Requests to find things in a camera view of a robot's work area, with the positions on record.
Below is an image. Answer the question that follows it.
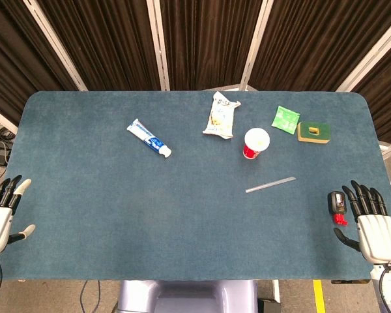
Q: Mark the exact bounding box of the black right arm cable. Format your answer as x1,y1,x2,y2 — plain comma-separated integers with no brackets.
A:
377,263,391,313

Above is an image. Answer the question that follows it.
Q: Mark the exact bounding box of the blue felt table cover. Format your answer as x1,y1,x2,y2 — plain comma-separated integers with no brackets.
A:
1,90,391,281

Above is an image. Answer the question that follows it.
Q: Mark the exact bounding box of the black floor cable bundle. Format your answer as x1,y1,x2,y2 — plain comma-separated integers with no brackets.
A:
0,119,18,142

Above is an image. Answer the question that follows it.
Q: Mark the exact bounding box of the black bottle red cap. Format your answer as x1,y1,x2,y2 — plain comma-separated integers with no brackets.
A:
327,190,349,227

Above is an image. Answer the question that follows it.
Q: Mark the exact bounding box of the white table leg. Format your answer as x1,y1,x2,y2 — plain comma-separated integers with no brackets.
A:
272,279,282,304

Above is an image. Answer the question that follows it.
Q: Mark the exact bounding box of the transparent plastic straw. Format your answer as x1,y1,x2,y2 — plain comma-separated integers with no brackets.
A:
245,176,297,194

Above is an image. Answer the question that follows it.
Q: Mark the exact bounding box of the white partition post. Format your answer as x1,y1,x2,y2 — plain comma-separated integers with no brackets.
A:
22,0,88,92
145,0,171,91
336,21,391,93
240,0,274,91

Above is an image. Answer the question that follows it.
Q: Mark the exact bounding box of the purple robot torso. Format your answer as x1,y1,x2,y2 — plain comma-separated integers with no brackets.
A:
115,279,260,313

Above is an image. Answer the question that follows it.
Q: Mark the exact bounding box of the white snack bag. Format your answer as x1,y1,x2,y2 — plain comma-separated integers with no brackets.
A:
202,91,242,140

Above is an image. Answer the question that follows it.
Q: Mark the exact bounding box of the green yellow sponge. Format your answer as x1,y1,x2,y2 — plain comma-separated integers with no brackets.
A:
297,121,332,145

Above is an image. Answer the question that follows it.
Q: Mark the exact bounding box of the green sachet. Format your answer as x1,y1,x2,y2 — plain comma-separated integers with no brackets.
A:
270,105,301,134

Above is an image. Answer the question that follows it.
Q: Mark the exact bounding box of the red paper cup white lid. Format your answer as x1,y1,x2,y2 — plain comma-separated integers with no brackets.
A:
242,127,271,160

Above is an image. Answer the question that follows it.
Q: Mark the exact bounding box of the dark brown curtain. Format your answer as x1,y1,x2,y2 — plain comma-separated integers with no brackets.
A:
38,0,160,91
159,0,265,91
351,42,391,144
247,0,391,92
0,0,79,125

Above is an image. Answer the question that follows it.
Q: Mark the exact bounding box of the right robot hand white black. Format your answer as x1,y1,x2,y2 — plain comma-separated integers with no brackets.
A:
333,180,391,264

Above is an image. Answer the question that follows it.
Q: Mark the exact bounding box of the white blue toothpaste tube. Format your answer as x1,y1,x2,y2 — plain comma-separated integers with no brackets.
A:
126,118,173,159

